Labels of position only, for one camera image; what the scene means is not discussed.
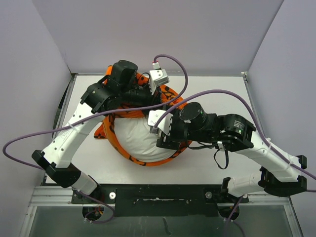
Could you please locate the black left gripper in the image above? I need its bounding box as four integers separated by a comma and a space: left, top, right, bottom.
119, 81, 164, 117

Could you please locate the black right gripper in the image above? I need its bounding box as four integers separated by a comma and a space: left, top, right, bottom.
156, 108, 210, 148

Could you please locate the orange patterned plush pillowcase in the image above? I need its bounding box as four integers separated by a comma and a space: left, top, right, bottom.
93, 65, 194, 167

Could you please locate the white pillow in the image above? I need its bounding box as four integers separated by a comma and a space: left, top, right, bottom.
114, 117, 176, 162

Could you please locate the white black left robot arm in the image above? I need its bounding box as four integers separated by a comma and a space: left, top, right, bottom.
32, 60, 169, 203

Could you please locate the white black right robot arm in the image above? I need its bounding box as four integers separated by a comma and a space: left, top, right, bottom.
148, 102, 307, 202

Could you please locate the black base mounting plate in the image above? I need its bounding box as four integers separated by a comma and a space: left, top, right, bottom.
71, 184, 247, 218

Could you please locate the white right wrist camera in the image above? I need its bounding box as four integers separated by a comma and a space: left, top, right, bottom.
147, 110, 173, 136

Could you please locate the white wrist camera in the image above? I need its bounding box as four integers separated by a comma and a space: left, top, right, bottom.
149, 62, 170, 95
147, 110, 173, 136

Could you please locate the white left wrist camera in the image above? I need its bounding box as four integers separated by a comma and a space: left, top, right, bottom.
149, 62, 170, 95

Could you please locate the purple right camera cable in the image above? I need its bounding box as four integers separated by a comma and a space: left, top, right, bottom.
153, 89, 316, 237

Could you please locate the purple camera cable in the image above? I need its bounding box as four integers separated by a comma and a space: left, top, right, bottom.
2, 54, 189, 224
153, 89, 316, 237

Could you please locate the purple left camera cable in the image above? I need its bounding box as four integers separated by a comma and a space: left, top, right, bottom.
2, 54, 189, 224

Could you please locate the aluminium frame rail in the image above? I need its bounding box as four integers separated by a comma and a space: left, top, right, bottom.
19, 186, 82, 237

